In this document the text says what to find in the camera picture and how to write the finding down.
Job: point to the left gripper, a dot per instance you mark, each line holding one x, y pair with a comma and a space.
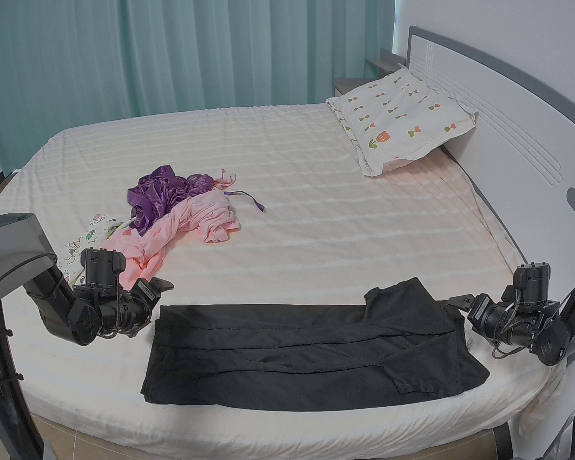
129, 312

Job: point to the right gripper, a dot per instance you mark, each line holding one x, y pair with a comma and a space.
498, 324

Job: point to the black T-shirt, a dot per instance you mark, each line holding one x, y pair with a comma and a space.
292, 352

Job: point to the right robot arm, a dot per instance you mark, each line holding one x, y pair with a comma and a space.
556, 333

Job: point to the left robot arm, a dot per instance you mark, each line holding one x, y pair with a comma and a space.
14, 257

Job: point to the bed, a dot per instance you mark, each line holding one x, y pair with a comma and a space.
292, 161

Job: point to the white printed pyjama garment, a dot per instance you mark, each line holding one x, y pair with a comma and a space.
88, 237

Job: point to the pink garment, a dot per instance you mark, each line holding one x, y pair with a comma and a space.
191, 218

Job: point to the purple satin garment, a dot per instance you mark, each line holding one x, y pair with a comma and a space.
158, 194

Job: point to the white printed pillow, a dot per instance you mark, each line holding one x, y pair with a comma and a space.
402, 118

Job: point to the blue-green curtain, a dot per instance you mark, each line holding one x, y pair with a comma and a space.
172, 41

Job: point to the grey bedside table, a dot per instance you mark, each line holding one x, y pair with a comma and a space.
350, 84

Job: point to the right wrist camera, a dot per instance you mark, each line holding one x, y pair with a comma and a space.
509, 295

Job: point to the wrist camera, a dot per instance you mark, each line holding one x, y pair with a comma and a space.
120, 264
509, 295

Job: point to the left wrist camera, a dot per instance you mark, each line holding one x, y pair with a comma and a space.
120, 264

